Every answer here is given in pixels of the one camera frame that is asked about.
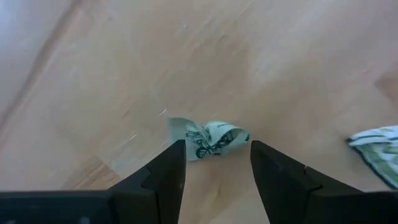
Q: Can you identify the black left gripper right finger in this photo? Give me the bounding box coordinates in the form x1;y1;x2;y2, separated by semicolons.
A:
250;140;365;224

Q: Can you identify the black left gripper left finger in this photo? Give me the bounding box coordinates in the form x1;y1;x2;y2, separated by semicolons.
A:
109;139;188;224

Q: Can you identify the green white packet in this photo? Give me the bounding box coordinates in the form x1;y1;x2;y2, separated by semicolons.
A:
167;116;251;162

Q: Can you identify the dark green packet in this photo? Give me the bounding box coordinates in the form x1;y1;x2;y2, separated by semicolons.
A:
346;125;398;190

